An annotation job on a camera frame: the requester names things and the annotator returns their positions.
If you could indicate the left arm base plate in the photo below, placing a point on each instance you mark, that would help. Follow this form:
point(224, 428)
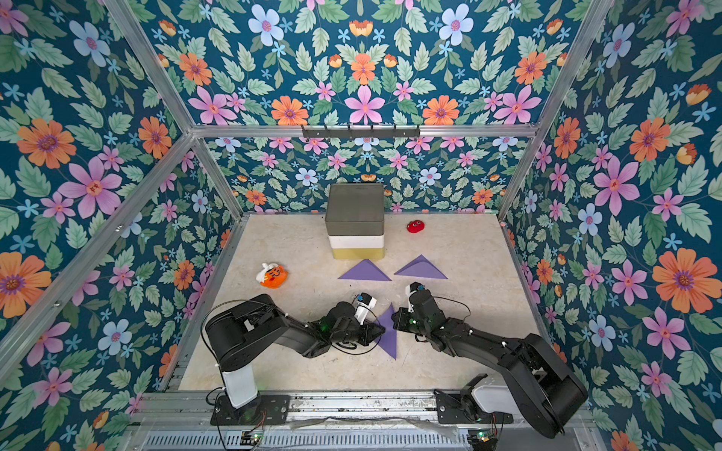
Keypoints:
point(271, 410)

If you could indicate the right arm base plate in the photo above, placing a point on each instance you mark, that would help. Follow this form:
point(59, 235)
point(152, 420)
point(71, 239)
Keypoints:
point(482, 401)

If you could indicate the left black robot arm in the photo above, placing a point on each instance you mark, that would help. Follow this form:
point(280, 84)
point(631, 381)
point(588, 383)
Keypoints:
point(237, 336)

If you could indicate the grey white yellow stacked box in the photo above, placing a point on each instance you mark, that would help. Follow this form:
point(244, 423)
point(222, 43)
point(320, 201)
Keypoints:
point(355, 221)

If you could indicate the white ventilation grille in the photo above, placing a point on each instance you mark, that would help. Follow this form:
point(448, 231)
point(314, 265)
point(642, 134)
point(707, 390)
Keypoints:
point(307, 440)

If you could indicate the grey wall hook rail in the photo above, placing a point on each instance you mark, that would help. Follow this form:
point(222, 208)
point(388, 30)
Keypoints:
point(353, 132)

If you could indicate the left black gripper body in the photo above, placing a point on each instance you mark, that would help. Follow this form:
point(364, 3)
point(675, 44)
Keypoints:
point(360, 334)

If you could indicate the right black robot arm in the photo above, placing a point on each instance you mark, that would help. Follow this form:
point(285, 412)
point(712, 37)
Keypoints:
point(542, 386)

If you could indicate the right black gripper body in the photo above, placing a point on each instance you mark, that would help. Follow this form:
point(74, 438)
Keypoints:
point(409, 318)

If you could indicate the orange tiger plush toy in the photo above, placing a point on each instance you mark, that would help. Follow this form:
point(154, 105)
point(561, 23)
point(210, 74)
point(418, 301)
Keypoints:
point(272, 276)

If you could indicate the purple paper square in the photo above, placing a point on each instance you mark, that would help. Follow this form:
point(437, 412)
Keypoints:
point(388, 341)
point(420, 267)
point(365, 270)

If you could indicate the small red toy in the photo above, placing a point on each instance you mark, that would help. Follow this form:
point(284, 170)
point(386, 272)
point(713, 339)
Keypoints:
point(415, 226)

